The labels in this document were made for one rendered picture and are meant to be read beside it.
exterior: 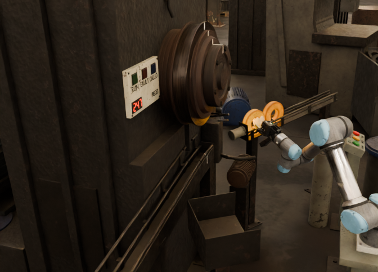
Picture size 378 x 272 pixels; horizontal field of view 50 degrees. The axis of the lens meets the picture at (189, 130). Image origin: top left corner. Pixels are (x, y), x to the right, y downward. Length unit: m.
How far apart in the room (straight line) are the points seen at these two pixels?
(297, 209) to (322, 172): 0.46
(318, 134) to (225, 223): 0.62
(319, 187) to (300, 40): 2.20
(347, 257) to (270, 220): 0.81
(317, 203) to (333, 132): 0.81
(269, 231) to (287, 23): 2.49
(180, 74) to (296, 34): 2.94
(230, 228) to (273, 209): 1.25
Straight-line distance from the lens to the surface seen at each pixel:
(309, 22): 4.44
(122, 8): 1.49
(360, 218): 1.98
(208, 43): 1.78
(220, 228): 1.69
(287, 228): 2.75
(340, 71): 4.43
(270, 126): 2.32
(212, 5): 10.78
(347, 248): 2.18
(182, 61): 1.68
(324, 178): 2.61
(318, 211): 2.73
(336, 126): 2.01
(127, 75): 1.49
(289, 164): 2.31
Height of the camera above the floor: 1.60
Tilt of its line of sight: 23 degrees down
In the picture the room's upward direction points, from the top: 2 degrees counter-clockwise
